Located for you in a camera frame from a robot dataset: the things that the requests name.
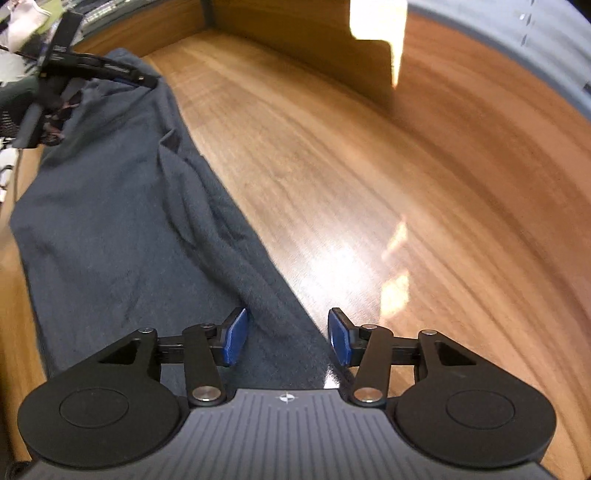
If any dark grey garment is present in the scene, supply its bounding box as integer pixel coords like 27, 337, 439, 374
8, 47, 352, 391

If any wooden desk partition panel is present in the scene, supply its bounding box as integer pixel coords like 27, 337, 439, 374
73, 0, 591, 153

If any frosted striped glass screen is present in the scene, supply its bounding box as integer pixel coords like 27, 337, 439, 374
407, 0, 591, 121

